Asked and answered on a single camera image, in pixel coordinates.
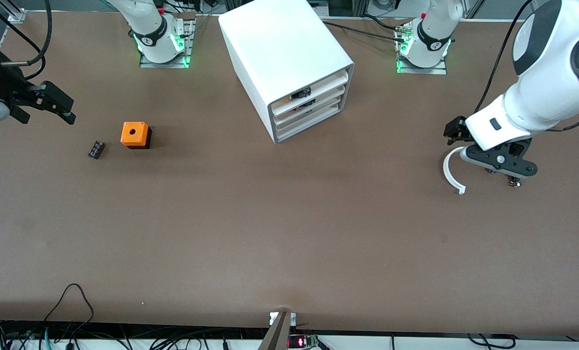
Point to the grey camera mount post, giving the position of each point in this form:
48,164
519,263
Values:
276,335

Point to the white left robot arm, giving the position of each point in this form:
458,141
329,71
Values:
552,87

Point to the device with red light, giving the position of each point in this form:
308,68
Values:
301,341

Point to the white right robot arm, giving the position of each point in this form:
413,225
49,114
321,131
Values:
146,24

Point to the small black terminal block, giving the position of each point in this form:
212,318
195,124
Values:
96,149

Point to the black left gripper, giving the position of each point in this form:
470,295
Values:
456,129

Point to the small black electronic component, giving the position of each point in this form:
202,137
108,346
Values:
303,92
307,103

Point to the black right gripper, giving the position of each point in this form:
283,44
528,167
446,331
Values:
0,83

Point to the aluminium profile rail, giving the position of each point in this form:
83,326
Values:
15,12

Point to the metal valve fitting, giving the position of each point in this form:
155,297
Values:
515,183

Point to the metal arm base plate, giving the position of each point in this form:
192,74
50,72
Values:
420,70
188,48

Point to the orange button enclosure box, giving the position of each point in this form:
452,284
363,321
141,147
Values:
134,132

